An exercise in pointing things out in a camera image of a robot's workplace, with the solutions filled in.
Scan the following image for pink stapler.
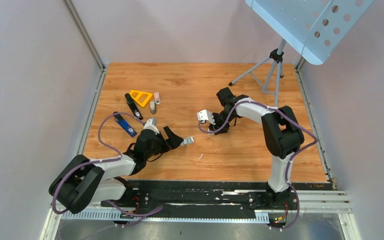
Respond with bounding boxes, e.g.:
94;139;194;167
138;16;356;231
153;92;161;105

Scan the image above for grey white stapler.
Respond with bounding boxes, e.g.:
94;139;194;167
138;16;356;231
149;101;157;114

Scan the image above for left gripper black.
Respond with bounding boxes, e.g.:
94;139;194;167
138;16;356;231
144;126;183;160

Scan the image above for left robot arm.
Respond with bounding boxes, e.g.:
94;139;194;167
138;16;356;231
48;126;185;214

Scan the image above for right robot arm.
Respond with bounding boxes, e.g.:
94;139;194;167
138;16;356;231
208;87;304;209

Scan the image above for light blue music stand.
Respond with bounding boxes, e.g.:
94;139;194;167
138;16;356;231
246;0;374;104

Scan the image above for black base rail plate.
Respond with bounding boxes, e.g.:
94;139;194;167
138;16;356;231
100;180;300;220

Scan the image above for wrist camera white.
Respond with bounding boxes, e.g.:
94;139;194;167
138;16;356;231
143;117;160;135
196;109;215;125

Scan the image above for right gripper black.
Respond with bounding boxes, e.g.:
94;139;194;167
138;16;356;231
207;110;237;136

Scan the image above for yellow plastic triangle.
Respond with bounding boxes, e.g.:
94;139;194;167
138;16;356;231
129;90;154;108

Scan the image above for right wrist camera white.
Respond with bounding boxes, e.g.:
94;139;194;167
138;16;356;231
196;109;215;125

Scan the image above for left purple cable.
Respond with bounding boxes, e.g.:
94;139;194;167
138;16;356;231
51;112;164;229

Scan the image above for aluminium frame post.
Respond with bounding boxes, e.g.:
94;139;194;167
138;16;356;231
62;0;106;72

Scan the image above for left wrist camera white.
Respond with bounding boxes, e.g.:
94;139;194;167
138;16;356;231
143;117;160;135

